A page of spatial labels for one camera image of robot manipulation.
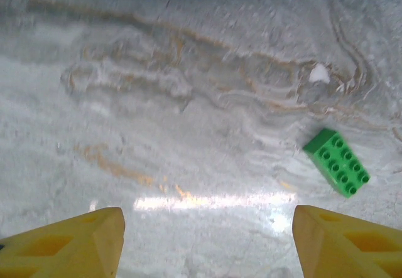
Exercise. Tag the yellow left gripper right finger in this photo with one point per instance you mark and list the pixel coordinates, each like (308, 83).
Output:
(345, 249)

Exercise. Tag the green lego brick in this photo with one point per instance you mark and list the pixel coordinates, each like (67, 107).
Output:
(339, 165)

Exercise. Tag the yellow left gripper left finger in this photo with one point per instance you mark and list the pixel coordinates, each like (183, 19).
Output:
(63, 246)

